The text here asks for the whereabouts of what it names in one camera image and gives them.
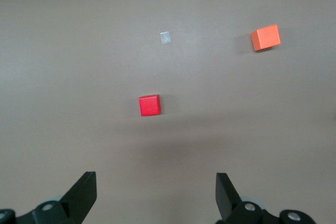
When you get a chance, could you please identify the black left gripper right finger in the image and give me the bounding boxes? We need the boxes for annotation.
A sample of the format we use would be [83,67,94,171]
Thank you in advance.
[215,172,314,224]

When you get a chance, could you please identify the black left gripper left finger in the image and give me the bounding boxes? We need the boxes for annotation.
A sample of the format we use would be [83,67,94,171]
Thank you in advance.
[0,171,98,224]

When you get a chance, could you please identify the red wooden block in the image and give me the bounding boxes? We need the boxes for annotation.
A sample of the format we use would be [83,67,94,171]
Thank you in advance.
[138,94,162,117]

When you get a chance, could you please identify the orange wooden block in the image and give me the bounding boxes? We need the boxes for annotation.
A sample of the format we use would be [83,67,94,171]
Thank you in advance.
[250,24,281,52]

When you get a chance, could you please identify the brown table cover sheet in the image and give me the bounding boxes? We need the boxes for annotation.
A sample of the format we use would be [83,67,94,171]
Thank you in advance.
[0,0,336,224]

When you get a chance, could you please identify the small clear tape piece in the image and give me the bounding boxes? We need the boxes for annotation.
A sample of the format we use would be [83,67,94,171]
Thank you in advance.
[160,31,172,45]

